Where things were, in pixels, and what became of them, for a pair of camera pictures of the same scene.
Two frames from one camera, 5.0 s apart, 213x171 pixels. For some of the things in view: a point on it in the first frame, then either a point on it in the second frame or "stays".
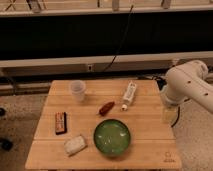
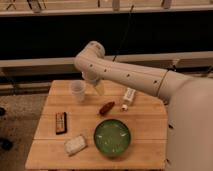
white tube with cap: x=130 y=93 stays
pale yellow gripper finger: x=169 y=114 to x=100 y=89
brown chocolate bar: x=60 y=122 stays
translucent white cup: x=77 y=89 stays
